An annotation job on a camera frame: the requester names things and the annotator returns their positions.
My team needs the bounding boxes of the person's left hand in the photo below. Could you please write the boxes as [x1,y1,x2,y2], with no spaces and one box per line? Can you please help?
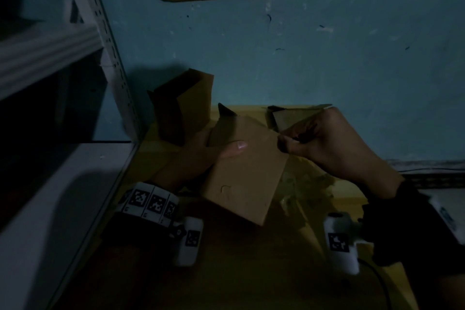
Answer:
[150,128,249,194]

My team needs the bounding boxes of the person's right hand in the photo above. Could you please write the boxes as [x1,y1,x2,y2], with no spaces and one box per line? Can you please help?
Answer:
[277,106,405,201]

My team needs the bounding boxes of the clear packing tape strip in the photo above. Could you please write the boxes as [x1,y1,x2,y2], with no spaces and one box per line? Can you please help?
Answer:
[279,169,338,213]

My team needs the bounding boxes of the brown cardboard box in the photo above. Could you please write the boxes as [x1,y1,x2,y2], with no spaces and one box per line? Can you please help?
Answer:
[146,68,216,148]
[200,102,290,228]
[266,103,334,133]

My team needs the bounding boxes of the person's left forearm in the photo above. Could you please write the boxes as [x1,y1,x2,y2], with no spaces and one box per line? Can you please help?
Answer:
[54,244,176,310]

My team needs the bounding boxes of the person's right forearm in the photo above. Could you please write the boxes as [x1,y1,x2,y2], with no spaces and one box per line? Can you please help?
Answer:
[432,273,465,310]

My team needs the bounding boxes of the black left wristband with markers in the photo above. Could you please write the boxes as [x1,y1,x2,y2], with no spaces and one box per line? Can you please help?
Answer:
[104,181,180,246]

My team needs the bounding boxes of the black wristband with markers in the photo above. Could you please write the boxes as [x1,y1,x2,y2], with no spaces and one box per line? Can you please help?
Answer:
[360,178,465,279]
[104,181,180,246]

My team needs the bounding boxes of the black patterned strip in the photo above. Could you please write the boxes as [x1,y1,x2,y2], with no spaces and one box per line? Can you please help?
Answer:
[386,158,465,190]

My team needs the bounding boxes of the black right wristband with markers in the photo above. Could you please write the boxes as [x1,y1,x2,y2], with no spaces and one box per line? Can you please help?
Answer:
[360,178,465,279]

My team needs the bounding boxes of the white metal shelf rack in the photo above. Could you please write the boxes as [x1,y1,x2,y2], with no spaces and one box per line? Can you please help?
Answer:
[0,0,143,310]

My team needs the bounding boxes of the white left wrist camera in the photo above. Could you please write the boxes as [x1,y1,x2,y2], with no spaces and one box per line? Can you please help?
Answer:
[168,216,205,268]

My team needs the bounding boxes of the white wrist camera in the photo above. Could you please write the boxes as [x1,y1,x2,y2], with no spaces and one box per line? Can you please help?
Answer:
[322,211,375,277]
[168,216,205,268]

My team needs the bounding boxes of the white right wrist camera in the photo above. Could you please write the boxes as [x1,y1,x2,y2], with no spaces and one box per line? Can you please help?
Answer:
[322,211,375,277]

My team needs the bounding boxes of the black camera cable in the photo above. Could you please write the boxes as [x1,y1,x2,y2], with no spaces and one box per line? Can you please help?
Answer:
[357,257,394,310]

